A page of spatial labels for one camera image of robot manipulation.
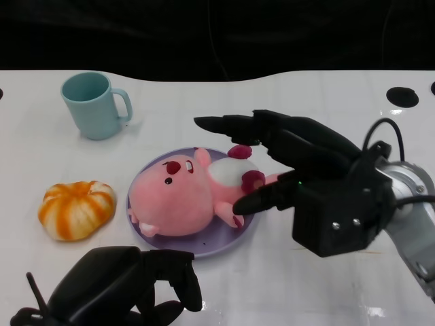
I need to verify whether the pink plush doll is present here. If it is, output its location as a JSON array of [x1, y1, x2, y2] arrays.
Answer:
[[126, 144, 285, 238]]

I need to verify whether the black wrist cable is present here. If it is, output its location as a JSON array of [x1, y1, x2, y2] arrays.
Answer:
[[361, 117, 408, 161], [9, 271, 52, 326]]

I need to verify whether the orange white striped pumpkin toy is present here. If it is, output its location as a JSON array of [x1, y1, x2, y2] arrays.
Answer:
[[37, 181, 118, 242]]

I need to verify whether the lavender round plate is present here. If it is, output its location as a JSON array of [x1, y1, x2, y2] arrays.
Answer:
[[125, 147, 261, 258]]

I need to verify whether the light teal mug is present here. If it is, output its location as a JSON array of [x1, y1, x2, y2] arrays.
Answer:
[[60, 71, 133, 141]]

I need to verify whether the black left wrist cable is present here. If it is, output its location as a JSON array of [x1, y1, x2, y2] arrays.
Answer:
[[9, 271, 52, 326]]

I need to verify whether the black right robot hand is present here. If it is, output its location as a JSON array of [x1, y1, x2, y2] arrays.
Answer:
[[193, 109, 398, 259]]

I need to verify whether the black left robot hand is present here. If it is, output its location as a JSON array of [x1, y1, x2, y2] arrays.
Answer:
[[43, 245, 203, 326]]

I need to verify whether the thin dark hanging cable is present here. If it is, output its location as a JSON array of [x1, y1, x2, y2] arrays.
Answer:
[[207, 0, 229, 82]]

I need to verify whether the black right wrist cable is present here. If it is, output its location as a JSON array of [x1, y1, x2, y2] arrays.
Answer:
[[361, 117, 408, 161]]

